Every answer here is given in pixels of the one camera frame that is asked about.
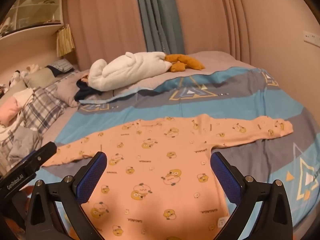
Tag pink cloth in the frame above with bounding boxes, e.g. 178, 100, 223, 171
0, 97, 23, 125

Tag white cloth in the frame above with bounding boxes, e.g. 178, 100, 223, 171
14, 88, 34, 105

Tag grey cloth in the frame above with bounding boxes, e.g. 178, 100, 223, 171
7, 127, 42, 165

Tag blue curtain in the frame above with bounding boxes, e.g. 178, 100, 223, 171
134, 0, 185, 55

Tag mauve bed sheet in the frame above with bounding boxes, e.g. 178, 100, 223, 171
135, 51, 255, 90

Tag dark navy garment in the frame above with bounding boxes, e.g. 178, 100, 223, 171
74, 79, 103, 103

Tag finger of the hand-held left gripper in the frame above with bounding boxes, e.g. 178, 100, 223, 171
24, 141, 57, 174

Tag white wall socket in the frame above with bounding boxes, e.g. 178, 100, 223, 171
303, 31, 320, 46

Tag small plush toys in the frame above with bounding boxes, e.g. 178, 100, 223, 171
9, 64, 45, 88

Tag pink printed baby shirt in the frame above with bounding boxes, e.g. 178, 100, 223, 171
42, 114, 293, 240

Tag blue striped folded cloth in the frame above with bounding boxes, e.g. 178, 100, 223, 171
46, 59, 74, 77

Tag white plush goose toy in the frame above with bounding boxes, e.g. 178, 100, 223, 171
89, 52, 205, 92

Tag yellow fringed cloth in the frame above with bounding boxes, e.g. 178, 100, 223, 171
56, 24, 75, 57

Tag white shelf unit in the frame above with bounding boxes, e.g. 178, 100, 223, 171
0, 0, 64, 40

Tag olive pillow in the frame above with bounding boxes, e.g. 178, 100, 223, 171
24, 67, 57, 88

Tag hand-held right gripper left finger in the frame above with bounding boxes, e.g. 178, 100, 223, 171
26, 151, 108, 240

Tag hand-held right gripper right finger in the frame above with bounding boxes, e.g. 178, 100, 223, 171
210, 151, 293, 240

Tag blue grey striped duvet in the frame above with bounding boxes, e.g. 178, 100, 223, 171
25, 66, 320, 240

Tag mauve pillow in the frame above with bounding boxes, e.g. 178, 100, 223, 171
54, 71, 88, 108

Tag plaid blanket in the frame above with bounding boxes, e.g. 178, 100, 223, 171
0, 84, 69, 155

